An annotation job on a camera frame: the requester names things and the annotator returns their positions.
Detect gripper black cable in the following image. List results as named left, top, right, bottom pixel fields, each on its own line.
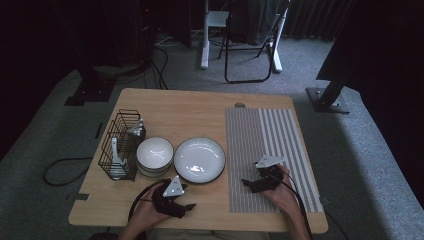
left=276, top=171, right=314, bottom=240
left=127, top=179, right=171, bottom=223

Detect white ceramic spoon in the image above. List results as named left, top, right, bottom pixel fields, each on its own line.
left=109, top=137, right=128, bottom=180
left=114, top=146, right=130, bottom=179

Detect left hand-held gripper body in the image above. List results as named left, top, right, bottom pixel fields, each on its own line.
left=151, top=175, right=186, bottom=219

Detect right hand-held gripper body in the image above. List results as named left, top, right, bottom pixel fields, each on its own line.
left=255, top=155, right=286, bottom=192

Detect person's beige trousers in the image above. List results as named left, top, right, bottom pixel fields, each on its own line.
left=146, top=228, right=271, bottom=240

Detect white plate with dark rim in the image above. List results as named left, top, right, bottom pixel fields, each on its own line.
left=173, top=136, right=227, bottom=185

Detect bunch of floor cables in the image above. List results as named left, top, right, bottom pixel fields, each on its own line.
left=113, top=33, right=188, bottom=91

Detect person's left hand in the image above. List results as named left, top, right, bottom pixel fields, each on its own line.
left=128, top=185, right=174, bottom=234

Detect black stand with flat base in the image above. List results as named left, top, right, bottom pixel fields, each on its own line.
left=64, top=64, right=118, bottom=107

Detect black slanted stand with base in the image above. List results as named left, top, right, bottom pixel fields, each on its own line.
left=305, top=49, right=351, bottom=115

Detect dark equipment cabinet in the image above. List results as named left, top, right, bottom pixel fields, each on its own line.
left=99, top=0, right=158, bottom=68

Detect person's right hand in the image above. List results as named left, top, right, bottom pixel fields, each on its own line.
left=261, top=165, right=302, bottom=218

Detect grey striped placemat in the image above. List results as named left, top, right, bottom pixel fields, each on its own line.
left=225, top=107, right=324, bottom=214

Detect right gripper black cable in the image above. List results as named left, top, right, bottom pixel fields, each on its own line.
left=276, top=171, right=314, bottom=240

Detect dark grey jacket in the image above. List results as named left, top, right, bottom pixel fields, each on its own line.
left=226, top=0, right=284, bottom=46

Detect black curtain panel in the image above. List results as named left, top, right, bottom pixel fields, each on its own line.
left=316, top=0, right=424, bottom=201

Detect dark pleated curtain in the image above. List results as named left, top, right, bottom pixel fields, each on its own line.
left=286, top=0, right=354, bottom=41

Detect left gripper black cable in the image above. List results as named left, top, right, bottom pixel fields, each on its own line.
left=127, top=179, right=171, bottom=223

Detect black wire basket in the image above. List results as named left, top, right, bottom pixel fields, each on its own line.
left=97, top=108, right=147, bottom=183

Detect black folding chair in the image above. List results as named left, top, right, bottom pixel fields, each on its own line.
left=218, top=0, right=291, bottom=84

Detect black looped floor cable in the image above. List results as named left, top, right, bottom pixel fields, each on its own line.
left=43, top=156, right=94, bottom=187

